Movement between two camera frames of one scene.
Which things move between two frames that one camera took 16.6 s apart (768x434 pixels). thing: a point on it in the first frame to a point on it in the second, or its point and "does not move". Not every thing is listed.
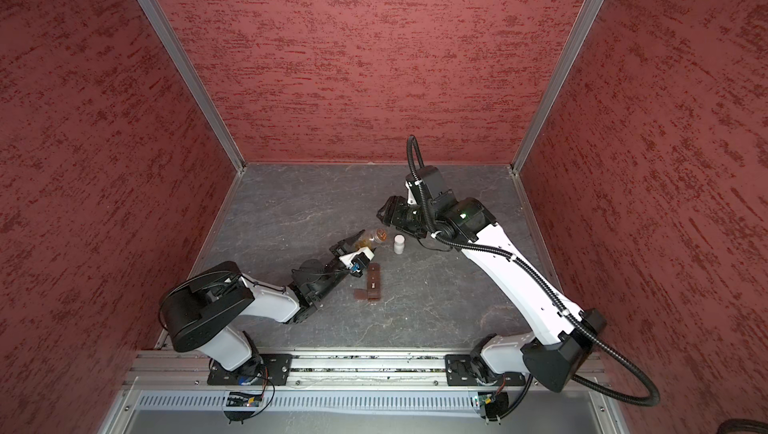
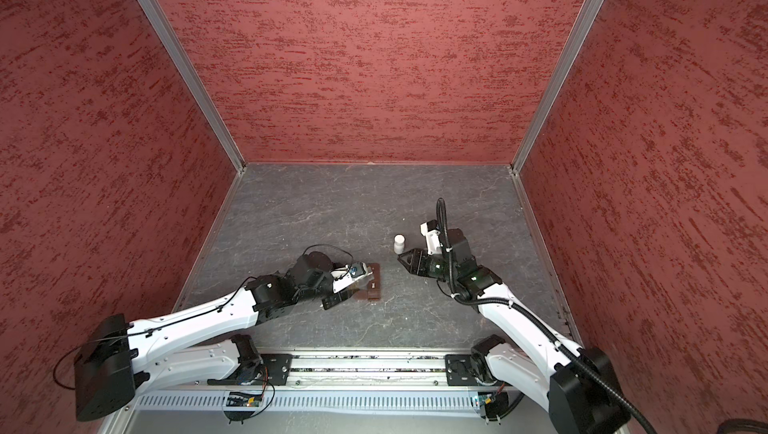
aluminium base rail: [325, 366] does not move
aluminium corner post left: [180, 54] does not move
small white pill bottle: [399, 244] does not move
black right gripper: [397, 206] to [417, 259]
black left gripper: [342, 245] to [338, 297]
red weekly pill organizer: [373, 291] does not move
